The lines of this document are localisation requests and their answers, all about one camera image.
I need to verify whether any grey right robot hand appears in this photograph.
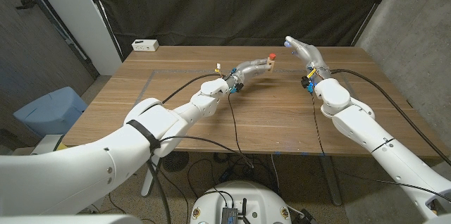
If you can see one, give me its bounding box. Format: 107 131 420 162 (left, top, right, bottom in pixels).
283 35 333 86

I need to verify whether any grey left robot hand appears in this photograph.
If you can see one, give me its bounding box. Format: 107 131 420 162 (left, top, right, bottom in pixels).
225 58 274 93

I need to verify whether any black backdrop curtain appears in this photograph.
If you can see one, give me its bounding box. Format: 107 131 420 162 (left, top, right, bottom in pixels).
86 0 401 59

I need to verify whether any black backdrop stand pole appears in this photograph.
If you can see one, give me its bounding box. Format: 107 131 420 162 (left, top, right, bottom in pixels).
81 0 125 63
350 0 401 47

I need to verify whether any white power strip box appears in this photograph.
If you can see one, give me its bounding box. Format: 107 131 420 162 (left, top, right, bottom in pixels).
131 39 160 53

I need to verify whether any black floor fan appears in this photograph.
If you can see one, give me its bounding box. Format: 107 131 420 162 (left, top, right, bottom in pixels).
161 151 190 173

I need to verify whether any grey table leg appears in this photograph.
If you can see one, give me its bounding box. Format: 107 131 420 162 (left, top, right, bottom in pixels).
319 155 343 206

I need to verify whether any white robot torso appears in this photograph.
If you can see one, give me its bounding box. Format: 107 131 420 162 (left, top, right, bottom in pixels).
190 180 292 224

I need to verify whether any grey ribbed torso module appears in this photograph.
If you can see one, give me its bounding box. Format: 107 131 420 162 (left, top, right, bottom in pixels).
221 206 240 224

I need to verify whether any white table leg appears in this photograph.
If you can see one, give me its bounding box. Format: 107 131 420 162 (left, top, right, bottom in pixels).
140 166 158 197

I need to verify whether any white pillar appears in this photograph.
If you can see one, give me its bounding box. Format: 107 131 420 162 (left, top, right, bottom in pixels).
26 0 123 76

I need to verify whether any blue plastic bin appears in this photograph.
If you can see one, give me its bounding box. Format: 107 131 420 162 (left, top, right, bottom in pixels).
13 86 89 139

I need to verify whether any dark grey door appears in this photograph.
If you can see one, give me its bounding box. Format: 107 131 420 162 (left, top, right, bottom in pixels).
0 0 101 116

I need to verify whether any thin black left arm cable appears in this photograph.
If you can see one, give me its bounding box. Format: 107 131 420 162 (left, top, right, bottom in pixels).
151 90 255 169

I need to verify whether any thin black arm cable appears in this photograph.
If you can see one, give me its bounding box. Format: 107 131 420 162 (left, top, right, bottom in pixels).
309 92 451 204
151 90 255 169

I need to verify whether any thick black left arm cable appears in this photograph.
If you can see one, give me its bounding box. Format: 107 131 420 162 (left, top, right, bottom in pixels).
161 73 223 105

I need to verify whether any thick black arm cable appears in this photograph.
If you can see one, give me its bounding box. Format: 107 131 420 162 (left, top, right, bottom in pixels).
161 73 223 105
330 68 451 167

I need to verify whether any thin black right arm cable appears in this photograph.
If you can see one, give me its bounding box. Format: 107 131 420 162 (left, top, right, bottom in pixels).
309 92 451 204

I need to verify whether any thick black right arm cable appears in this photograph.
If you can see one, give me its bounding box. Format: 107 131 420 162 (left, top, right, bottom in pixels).
330 68 451 167

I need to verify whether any black floor cable bundle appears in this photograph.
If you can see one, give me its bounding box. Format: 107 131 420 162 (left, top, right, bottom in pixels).
186 151 283 200

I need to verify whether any black door handle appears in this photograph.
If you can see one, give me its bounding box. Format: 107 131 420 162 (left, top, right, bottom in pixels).
15 0 38 11

